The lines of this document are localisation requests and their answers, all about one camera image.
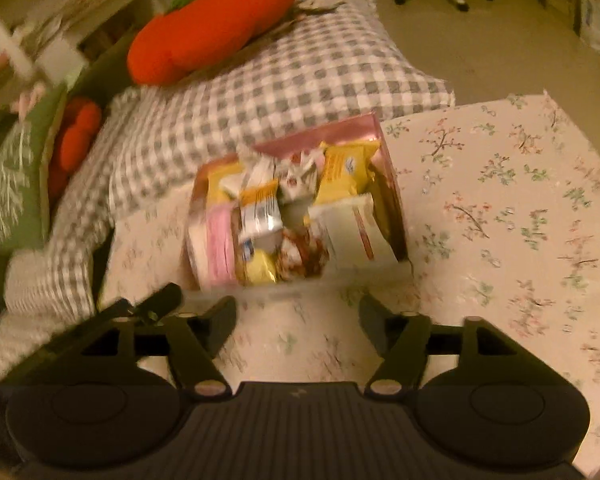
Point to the grey checked blanket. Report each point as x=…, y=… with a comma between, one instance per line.
x=55, y=280

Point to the white red-striped snack packet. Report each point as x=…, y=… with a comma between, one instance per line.
x=355, y=235

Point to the white shelf unit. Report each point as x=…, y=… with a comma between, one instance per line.
x=55, y=20

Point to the orange white snack packet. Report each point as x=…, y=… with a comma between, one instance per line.
x=260, y=210

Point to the grey checked pillow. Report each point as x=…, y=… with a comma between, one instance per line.
x=305, y=70

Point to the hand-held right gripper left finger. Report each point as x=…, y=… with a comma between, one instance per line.
x=220, y=325

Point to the small red cushion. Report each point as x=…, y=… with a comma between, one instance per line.
x=75, y=135

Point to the pink cardboard box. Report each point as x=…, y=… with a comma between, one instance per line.
x=392, y=220

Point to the yellow blue-label snack packet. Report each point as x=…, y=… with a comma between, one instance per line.
x=260, y=265

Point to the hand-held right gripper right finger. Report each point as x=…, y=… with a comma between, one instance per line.
x=375, y=325

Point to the pink snack packet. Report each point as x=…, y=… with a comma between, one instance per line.
x=222, y=240

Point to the plain yellow snack packet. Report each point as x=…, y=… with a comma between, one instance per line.
x=220, y=180

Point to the red white snack packet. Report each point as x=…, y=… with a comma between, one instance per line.
x=292, y=255

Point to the green snowflake cushion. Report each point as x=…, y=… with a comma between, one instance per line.
x=20, y=185

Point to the yellow red-print snack packet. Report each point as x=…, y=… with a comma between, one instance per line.
x=345, y=170

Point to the floral tablecloth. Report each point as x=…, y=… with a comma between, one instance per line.
x=505, y=210

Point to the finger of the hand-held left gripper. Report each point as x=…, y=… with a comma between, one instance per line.
x=155, y=302

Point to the white triangular snack packet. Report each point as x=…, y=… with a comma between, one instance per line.
x=297, y=180

